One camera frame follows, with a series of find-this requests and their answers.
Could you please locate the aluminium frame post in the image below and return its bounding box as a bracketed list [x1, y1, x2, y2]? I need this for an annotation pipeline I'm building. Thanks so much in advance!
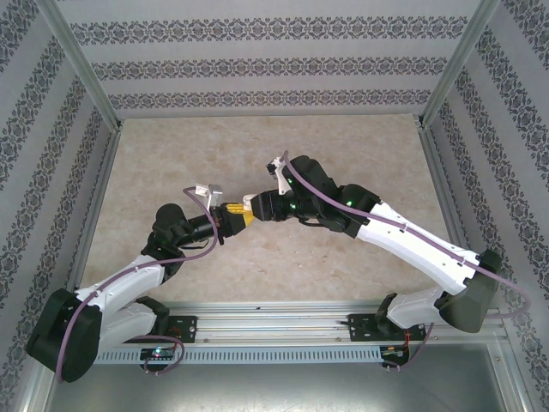
[36, 0, 124, 130]
[419, 0, 503, 125]

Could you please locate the slotted grey cable duct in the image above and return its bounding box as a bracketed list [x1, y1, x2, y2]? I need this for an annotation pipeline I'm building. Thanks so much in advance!
[94, 345, 384, 366]

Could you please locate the aluminium table side rail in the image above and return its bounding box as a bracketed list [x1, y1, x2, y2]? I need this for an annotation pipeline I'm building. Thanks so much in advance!
[418, 122, 481, 258]
[63, 126, 124, 293]

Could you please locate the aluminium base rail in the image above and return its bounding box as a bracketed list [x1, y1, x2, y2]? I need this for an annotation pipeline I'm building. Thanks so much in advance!
[119, 300, 505, 344]

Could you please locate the grey metal sheet panel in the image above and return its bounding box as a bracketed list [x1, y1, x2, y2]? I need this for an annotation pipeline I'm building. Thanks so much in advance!
[42, 358, 527, 412]

